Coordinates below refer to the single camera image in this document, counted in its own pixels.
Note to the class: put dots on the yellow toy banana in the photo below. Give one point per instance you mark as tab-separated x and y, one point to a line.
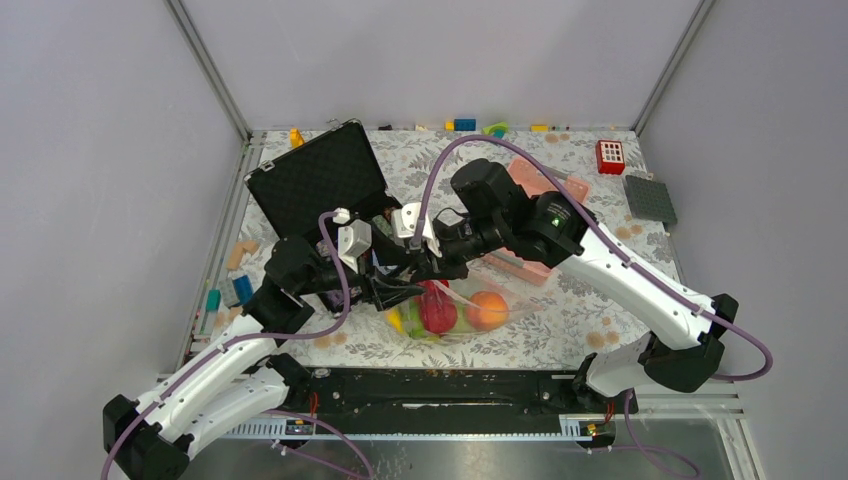
395	319

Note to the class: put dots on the teal toy brick left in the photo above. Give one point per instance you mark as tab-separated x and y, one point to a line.
213	300

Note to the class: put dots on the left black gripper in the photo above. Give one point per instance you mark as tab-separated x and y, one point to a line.
386	294

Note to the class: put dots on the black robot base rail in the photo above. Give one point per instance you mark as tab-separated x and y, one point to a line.
383	401

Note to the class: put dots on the yellow toy brick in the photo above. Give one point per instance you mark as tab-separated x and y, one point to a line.
296	138

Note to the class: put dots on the clear zip top bag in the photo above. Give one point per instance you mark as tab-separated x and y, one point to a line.
461	290

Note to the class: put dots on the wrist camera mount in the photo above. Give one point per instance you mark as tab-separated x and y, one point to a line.
404	225
354	239

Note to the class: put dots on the green teal toy block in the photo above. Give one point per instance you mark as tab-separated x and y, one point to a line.
497	130

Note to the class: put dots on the red toy apple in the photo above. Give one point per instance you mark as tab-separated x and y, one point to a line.
438	318

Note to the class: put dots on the grey building baseplate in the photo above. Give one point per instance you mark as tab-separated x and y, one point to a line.
649	200

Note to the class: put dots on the red toy pepper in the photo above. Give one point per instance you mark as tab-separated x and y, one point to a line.
435	295

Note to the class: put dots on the orange toy peach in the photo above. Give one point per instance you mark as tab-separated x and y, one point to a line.
487	310

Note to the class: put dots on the red toy window block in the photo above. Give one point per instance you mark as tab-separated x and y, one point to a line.
610	157

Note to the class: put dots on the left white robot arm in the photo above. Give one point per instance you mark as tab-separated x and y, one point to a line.
157	434

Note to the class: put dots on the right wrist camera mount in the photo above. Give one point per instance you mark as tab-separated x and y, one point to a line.
404	225

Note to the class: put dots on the pink plastic basket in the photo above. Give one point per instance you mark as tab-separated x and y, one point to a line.
534	183

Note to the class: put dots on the green bumpy toy fruit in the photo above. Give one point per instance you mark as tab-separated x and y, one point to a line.
412	323

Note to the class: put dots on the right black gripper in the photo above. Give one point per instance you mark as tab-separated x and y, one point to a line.
424	267

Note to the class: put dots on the black poker chip case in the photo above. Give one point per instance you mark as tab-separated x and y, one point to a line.
298	192

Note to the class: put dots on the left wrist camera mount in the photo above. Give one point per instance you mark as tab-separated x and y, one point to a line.
354	239

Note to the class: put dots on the blue toy brick left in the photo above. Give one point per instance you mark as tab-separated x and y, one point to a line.
243	288

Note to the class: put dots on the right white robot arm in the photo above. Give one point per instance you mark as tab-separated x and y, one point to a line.
682	347

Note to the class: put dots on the blue toy brick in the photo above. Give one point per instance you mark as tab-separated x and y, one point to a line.
464	124
243	288

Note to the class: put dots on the tan toy piece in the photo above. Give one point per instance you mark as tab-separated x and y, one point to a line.
239	251

